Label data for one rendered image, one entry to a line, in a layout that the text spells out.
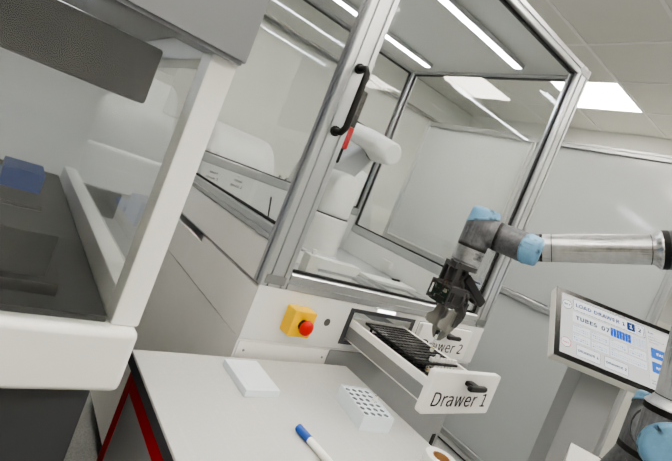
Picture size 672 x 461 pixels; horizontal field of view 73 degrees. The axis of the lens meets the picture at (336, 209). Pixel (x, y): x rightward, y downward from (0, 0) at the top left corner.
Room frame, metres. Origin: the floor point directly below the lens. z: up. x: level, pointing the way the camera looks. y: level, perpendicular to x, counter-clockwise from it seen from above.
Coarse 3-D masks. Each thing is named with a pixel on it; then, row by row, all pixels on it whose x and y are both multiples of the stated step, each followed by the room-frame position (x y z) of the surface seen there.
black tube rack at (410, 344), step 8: (376, 328) 1.31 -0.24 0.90; (384, 328) 1.34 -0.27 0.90; (392, 328) 1.38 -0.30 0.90; (400, 328) 1.42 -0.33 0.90; (376, 336) 1.34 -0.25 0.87; (384, 336) 1.26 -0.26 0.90; (392, 336) 1.29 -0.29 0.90; (400, 336) 1.33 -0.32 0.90; (408, 336) 1.36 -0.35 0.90; (392, 344) 1.23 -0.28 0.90; (400, 344) 1.24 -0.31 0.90; (408, 344) 1.28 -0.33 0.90; (416, 344) 1.31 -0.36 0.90; (424, 344) 1.34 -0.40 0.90; (400, 352) 1.27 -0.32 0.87; (408, 352) 1.20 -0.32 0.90; (416, 352) 1.23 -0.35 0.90; (424, 352) 1.27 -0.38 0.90; (432, 352) 1.30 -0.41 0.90; (408, 360) 1.23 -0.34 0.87; (424, 368) 1.22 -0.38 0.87
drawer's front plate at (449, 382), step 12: (432, 372) 1.05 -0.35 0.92; (444, 372) 1.06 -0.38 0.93; (456, 372) 1.09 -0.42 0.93; (468, 372) 1.13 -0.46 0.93; (480, 372) 1.18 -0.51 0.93; (432, 384) 1.05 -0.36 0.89; (444, 384) 1.07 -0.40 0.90; (456, 384) 1.10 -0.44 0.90; (480, 384) 1.17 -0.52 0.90; (492, 384) 1.20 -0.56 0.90; (420, 396) 1.05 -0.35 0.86; (432, 396) 1.06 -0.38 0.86; (456, 396) 1.12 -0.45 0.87; (468, 396) 1.15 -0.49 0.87; (480, 396) 1.18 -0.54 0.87; (492, 396) 1.22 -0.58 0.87; (420, 408) 1.04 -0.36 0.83; (432, 408) 1.07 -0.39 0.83; (444, 408) 1.10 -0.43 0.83; (456, 408) 1.13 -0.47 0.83; (468, 408) 1.16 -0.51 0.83; (480, 408) 1.20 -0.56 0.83
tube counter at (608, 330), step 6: (606, 330) 1.80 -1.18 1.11; (612, 330) 1.80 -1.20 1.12; (618, 330) 1.81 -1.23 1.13; (612, 336) 1.78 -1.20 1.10; (618, 336) 1.79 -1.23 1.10; (624, 336) 1.79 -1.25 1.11; (630, 336) 1.80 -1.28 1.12; (630, 342) 1.78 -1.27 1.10; (636, 342) 1.79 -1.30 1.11; (642, 342) 1.79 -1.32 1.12; (642, 348) 1.78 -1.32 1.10
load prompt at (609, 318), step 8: (576, 304) 1.85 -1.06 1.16; (584, 304) 1.85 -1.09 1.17; (584, 312) 1.83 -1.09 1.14; (592, 312) 1.84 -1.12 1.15; (600, 312) 1.84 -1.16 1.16; (608, 320) 1.83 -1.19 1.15; (616, 320) 1.83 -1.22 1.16; (624, 320) 1.84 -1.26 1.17; (624, 328) 1.82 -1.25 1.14; (632, 328) 1.83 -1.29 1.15; (640, 328) 1.83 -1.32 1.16
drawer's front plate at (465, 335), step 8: (424, 328) 1.49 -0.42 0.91; (456, 328) 1.62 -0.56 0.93; (424, 336) 1.50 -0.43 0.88; (432, 336) 1.53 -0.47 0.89; (456, 336) 1.61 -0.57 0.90; (464, 336) 1.64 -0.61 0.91; (440, 344) 1.57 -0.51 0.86; (448, 344) 1.59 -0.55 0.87; (456, 344) 1.62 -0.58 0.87; (464, 344) 1.65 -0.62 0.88; (448, 352) 1.60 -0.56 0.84; (464, 352) 1.66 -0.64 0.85
